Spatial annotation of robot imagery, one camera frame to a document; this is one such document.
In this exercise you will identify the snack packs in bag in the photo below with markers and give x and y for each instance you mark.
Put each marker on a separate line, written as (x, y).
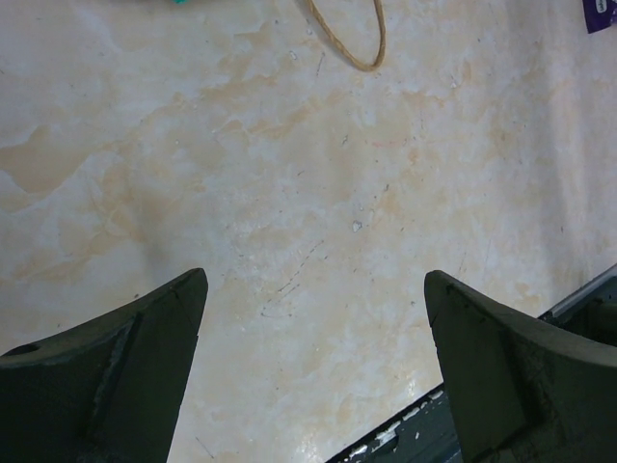
(599, 14)

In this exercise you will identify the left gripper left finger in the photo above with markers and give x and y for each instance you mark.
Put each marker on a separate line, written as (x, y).
(109, 389)

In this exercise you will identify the red paper bag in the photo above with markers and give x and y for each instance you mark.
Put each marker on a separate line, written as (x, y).
(356, 31)

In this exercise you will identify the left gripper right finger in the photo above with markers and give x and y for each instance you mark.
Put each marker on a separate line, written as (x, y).
(520, 376)

